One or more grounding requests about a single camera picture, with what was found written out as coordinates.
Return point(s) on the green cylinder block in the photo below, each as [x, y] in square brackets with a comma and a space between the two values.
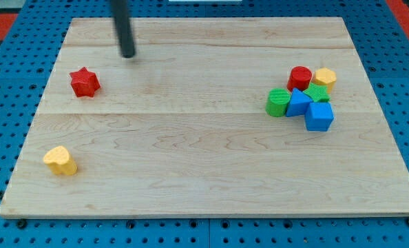
[277, 102]

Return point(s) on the yellow heart block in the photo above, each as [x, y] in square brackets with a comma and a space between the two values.
[60, 161]

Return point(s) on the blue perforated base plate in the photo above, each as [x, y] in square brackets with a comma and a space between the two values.
[30, 49]

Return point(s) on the blue cube block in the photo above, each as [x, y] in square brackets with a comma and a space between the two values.
[319, 117]

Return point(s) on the blue triangle block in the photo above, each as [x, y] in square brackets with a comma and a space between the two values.
[298, 103]

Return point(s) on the red star block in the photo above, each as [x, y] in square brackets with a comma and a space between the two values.
[84, 82]

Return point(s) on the yellow hexagon block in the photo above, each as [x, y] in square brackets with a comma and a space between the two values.
[325, 77]

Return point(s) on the green star block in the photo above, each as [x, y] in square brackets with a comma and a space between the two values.
[318, 93]

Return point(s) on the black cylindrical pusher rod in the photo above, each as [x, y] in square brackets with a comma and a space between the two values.
[121, 16]

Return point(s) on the wooden board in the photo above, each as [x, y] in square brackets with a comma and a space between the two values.
[181, 130]

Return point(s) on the red cylinder block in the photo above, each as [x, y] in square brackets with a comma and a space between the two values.
[299, 78]

